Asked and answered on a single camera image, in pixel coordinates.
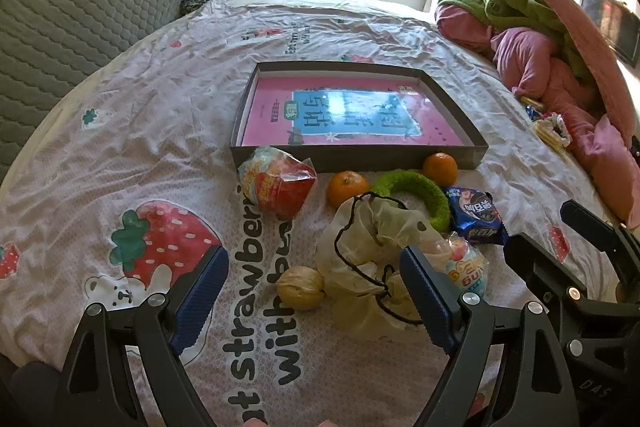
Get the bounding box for grey cardboard box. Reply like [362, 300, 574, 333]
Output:
[230, 61, 489, 174]

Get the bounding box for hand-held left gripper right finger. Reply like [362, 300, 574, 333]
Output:
[398, 244, 581, 427]

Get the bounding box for pink fuzzy pillow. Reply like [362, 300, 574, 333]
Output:
[496, 0, 640, 148]

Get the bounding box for walnut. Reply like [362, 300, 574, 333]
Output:
[276, 266, 327, 311]

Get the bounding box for pink blue candy packet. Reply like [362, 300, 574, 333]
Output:
[420, 232, 488, 298]

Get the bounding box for blue cookie packet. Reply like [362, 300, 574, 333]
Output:
[444, 186, 505, 245]

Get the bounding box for pink blanket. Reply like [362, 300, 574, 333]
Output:
[434, 2, 640, 228]

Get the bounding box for red snack packet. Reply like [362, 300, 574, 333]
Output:
[237, 147, 318, 219]

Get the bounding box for green blanket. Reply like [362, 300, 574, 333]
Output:
[439, 0, 596, 78]

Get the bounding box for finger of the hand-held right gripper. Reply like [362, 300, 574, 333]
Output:
[504, 232, 602, 324]
[560, 199, 640, 289]

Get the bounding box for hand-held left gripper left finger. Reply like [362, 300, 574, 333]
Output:
[52, 246, 231, 427]

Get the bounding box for orange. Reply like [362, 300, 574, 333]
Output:
[422, 152, 459, 186]
[327, 171, 371, 210]

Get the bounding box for green fuzzy ring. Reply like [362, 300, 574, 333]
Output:
[372, 169, 451, 232]

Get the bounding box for yellow snack packet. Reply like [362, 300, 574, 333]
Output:
[532, 114, 571, 150]

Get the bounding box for grey quilted headboard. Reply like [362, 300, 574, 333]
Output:
[0, 0, 211, 180]

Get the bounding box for dark blue patterned cloth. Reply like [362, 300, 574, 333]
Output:
[180, 0, 231, 15]

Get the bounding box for black framed wall picture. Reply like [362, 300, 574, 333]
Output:
[579, 0, 640, 68]

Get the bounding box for white black-edged scrunchie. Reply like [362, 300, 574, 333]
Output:
[316, 193, 451, 339]

